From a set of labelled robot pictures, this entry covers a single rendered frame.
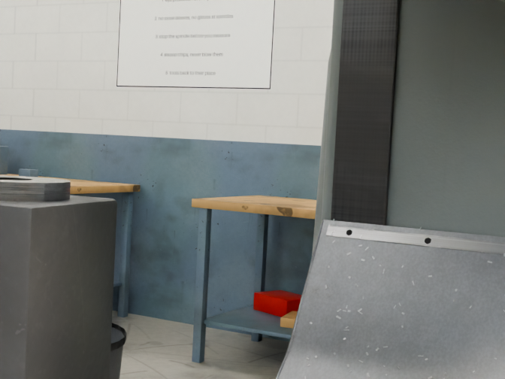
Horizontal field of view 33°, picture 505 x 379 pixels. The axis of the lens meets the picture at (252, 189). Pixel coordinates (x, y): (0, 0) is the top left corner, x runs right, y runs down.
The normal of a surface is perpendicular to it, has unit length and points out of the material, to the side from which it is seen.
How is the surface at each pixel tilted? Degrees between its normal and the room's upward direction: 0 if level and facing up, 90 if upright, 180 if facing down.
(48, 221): 90
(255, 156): 90
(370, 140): 90
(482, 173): 90
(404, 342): 63
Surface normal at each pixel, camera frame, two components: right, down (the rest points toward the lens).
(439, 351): -0.43, -0.43
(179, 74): -0.49, 0.02
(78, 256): 0.95, 0.07
